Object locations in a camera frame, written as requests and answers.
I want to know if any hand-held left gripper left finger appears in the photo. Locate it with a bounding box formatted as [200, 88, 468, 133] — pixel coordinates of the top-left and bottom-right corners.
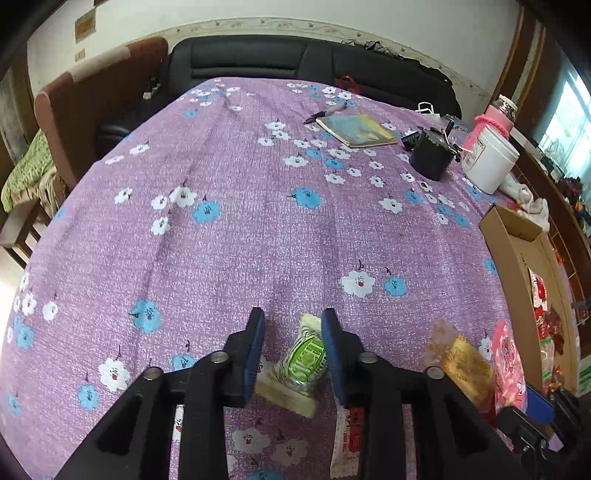
[54, 307, 267, 480]

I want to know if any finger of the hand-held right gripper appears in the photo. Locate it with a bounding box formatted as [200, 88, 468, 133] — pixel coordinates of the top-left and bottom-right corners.
[496, 405, 552, 464]
[525, 384, 589, 445]

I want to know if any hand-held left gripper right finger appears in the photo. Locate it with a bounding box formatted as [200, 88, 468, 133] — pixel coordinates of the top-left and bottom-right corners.
[321, 307, 522, 480]

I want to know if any green white snack packet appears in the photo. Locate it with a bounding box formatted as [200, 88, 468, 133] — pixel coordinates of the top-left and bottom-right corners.
[255, 313, 329, 419]

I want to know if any small pink rabbit snack packet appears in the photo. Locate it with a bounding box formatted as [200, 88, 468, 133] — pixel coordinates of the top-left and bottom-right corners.
[490, 320, 531, 416]

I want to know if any cardboard box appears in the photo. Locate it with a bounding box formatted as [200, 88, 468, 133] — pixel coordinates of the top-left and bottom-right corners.
[479, 203, 586, 402]

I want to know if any dark red snack packet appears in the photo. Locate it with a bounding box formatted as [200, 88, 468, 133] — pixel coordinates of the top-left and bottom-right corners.
[536, 308, 566, 356]

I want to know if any clear beige biscuit packet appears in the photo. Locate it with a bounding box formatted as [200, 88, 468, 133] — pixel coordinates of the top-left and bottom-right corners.
[425, 320, 497, 409]

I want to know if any large white red snack packet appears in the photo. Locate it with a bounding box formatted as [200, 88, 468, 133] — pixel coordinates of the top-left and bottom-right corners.
[330, 405, 366, 479]

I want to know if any small white red snack packet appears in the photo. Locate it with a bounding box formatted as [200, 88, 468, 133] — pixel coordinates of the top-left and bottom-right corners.
[529, 271, 549, 317]

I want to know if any purple floral tablecloth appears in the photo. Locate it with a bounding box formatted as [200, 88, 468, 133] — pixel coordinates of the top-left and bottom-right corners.
[0, 76, 555, 480]

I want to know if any white cloth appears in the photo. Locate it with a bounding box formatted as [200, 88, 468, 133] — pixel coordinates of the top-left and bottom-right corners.
[502, 174, 551, 234]

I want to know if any black cup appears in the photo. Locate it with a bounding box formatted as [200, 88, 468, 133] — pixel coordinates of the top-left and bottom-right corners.
[409, 128, 460, 182]

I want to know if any yellow blue notebook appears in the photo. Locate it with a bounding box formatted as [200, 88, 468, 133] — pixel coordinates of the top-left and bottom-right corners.
[316, 114, 399, 149]

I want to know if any black pen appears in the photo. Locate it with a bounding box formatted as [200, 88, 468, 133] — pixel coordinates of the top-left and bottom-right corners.
[303, 103, 348, 124]

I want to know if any white plastic jar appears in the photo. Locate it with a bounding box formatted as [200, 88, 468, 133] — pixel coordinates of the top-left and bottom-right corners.
[462, 124, 520, 195]

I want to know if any wooden stool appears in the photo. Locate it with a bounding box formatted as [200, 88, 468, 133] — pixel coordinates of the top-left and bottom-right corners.
[0, 198, 51, 264]

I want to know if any bottle with pink sleeve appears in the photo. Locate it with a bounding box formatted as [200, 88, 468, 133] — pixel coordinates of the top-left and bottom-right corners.
[475, 95, 518, 141]

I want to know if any green patterned blanket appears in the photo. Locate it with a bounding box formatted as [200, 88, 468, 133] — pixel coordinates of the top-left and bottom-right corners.
[0, 129, 56, 213]

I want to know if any window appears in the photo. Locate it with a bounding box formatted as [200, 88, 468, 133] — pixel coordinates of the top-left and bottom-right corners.
[531, 46, 591, 185]

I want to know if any black leather sofa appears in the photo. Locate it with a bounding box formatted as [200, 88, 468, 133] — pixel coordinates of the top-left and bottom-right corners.
[95, 36, 462, 139]

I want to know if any brown armchair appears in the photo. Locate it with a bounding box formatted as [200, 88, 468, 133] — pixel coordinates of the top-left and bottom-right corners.
[34, 37, 169, 192]

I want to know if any small yellow framed certificate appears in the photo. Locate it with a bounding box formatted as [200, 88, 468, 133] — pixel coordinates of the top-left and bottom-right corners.
[74, 13, 96, 44]

